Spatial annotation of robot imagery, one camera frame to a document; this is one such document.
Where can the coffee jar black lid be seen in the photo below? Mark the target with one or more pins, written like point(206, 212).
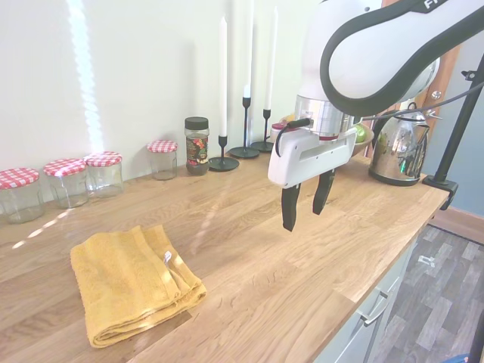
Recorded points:
point(197, 151)

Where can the glass jar red checkered lid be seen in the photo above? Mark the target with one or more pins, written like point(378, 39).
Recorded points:
point(163, 159)
point(20, 196)
point(66, 181)
point(104, 174)

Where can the tall white candle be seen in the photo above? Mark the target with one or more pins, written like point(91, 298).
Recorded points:
point(270, 56)
point(223, 75)
point(247, 90)

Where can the green apple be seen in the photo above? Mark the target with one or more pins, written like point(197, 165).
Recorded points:
point(359, 133)

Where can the small white floor object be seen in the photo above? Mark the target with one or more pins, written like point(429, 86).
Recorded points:
point(426, 260)

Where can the wooden fruit bowl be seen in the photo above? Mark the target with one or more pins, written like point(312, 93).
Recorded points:
point(361, 148)

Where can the yellow towel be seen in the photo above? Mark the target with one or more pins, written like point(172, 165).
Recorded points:
point(128, 280)

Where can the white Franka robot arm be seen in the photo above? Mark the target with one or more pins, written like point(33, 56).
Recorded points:
point(363, 56)

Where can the black camera stand with clamp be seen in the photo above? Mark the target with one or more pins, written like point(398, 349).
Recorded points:
point(459, 125)

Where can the grey kitchen cabinet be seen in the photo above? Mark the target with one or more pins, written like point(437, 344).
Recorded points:
point(378, 302)

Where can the wooden skirting board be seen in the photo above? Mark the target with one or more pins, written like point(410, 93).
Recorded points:
point(461, 225)

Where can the yellow lemon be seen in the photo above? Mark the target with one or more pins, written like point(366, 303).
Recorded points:
point(290, 117)

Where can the stainless steel kettle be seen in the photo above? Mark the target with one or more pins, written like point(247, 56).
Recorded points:
point(397, 151)

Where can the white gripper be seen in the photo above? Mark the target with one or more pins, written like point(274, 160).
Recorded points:
point(295, 159)

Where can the wooden door frame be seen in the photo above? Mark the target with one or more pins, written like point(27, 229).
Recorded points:
point(448, 75)

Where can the tallest black candle holder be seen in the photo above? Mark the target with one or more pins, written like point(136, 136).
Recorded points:
point(244, 152)

